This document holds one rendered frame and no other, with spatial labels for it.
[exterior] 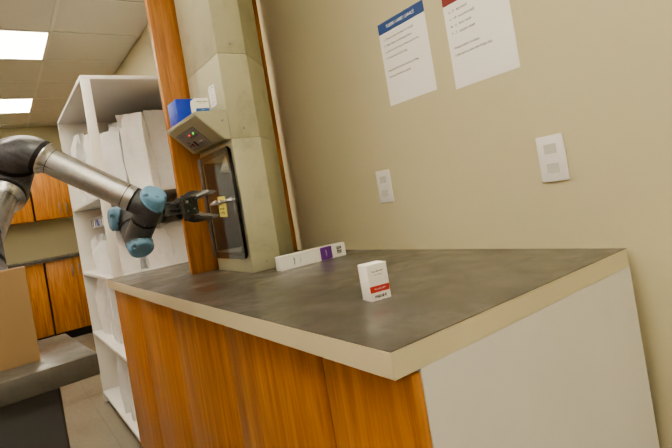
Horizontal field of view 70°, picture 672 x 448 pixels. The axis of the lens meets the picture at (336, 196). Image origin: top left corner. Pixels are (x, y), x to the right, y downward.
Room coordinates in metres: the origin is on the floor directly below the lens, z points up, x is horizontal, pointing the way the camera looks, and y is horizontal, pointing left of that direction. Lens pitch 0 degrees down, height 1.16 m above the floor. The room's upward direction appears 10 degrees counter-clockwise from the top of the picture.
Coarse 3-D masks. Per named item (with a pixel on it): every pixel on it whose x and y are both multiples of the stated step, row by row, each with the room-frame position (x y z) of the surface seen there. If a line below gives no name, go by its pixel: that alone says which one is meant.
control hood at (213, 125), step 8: (200, 112) 1.61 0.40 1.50; (208, 112) 1.63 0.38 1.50; (216, 112) 1.64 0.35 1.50; (224, 112) 1.66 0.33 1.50; (184, 120) 1.69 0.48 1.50; (192, 120) 1.65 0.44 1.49; (200, 120) 1.62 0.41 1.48; (208, 120) 1.62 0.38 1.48; (216, 120) 1.64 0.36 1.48; (224, 120) 1.66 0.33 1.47; (176, 128) 1.77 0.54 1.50; (184, 128) 1.74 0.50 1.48; (200, 128) 1.67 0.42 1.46; (208, 128) 1.64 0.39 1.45; (216, 128) 1.64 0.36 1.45; (224, 128) 1.65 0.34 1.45; (176, 136) 1.84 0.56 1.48; (208, 136) 1.70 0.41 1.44; (216, 136) 1.66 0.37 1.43; (224, 136) 1.65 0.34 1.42; (184, 144) 1.87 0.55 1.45; (208, 144) 1.76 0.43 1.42; (216, 144) 1.75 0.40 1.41; (192, 152) 1.90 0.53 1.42; (200, 152) 1.89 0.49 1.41
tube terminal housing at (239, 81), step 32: (224, 64) 1.68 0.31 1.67; (256, 64) 1.84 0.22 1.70; (192, 96) 1.90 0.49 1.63; (224, 96) 1.67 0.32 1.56; (256, 96) 1.77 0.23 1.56; (256, 128) 1.73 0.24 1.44; (256, 160) 1.71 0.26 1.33; (256, 192) 1.70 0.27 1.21; (256, 224) 1.69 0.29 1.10; (288, 224) 1.91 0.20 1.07; (256, 256) 1.68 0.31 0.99
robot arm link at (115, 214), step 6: (108, 210) 1.49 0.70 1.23; (114, 210) 1.48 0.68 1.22; (120, 210) 1.49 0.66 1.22; (108, 216) 1.50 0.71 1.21; (114, 216) 1.47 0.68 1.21; (120, 216) 1.48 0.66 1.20; (126, 216) 1.48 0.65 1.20; (108, 222) 1.51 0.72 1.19; (114, 222) 1.47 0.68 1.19; (120, 222) 1.48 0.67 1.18; (114, 228) 1.48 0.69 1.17
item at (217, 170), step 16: (208, 160) 1.82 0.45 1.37; (224, 160) 1.70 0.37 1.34; (208, 176) 1.85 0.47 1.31; (224, 176) 1.72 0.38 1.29; (224, 192) 1.74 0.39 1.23; (208, 208) 1.90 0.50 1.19; (224, 224) 1.78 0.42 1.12; (240, 224) 1.66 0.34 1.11; (224, 240) 1.80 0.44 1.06; (240, 240) 1.68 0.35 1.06; (224, 256) 1.83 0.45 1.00; (240, 256) 1.70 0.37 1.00
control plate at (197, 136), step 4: (192, 128) 1.70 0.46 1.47; (184, 132) 1.77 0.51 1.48; (188, 132) 1.75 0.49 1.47; (196, 132) 1.71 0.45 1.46; (180, 136) 1.82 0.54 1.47; (184, 136) 1.80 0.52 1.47; (188, 136) 1.78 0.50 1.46; (192, 136) 1.76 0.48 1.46; (196, 136) 1.74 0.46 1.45; (200, 136) 1.73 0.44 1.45; (204, 136) 1.71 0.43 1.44; (180, 140) 1.85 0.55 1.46; (184, 140) 1.83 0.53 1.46; (188, 140) 1.81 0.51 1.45; (192, 140) 1.79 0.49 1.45; (196, 140) 1.78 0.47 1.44; (204, 140) 1.74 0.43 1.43; (208, 140) 1.72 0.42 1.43; (188, 144) 1.85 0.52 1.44; (200, 144) 1.79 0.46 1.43; (204, 144) 1.77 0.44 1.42; (192, 148) 1.86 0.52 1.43; (196, 148) 1.84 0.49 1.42
